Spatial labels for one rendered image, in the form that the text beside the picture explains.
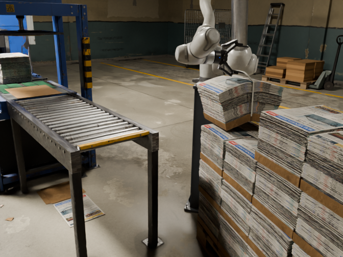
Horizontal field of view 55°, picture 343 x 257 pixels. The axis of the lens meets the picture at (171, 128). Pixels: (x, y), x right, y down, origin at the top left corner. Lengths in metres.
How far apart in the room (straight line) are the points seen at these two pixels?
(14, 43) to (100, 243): 3.62
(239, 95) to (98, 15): 9.90
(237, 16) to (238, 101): 0.57
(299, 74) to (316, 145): 6.77
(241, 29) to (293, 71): 5.97
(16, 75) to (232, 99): 2.49
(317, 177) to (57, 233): 1.83
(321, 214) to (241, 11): 1.29
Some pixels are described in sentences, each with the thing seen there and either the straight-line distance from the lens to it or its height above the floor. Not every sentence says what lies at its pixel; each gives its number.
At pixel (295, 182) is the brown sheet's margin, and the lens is 1.38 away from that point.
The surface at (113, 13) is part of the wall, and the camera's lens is 11.74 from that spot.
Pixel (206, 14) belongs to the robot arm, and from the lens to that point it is 1.76.
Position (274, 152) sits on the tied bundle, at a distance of 1.45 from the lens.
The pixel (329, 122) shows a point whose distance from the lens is 1.45.
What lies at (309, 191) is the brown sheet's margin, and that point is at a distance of 1.33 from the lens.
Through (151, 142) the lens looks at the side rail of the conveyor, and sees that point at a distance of 1.97.
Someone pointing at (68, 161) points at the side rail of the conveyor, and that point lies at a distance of 1.79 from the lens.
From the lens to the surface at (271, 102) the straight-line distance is 1.95.
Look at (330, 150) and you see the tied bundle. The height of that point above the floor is 1.04.
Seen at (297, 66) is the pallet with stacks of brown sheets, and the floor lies 0.48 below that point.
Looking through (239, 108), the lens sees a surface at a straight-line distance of 1.85.
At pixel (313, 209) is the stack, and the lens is 1.35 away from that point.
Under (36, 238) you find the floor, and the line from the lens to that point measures 2.55.
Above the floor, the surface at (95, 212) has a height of 0.01.
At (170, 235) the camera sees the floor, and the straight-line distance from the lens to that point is 2.42.
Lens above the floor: 1.45
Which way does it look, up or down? 19 degrees down
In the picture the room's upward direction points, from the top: 1 degrees clockwise
